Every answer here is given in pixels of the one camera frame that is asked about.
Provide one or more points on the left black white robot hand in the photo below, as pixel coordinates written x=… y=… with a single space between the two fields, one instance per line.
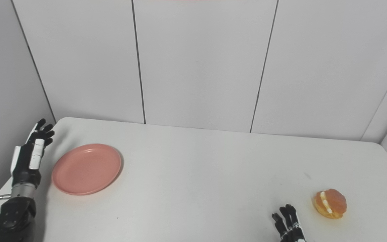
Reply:
x=29 y=158

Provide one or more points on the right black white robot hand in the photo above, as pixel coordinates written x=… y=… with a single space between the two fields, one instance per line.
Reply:
x=289 y=227

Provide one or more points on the cream puff pastry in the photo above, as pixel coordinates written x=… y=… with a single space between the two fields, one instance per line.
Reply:
x=329 y=203

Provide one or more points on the pink round plate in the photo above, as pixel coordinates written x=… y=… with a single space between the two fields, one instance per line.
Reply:
x=86 y=169

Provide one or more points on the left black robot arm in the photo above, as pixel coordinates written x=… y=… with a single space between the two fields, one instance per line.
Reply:
x=13 y=215

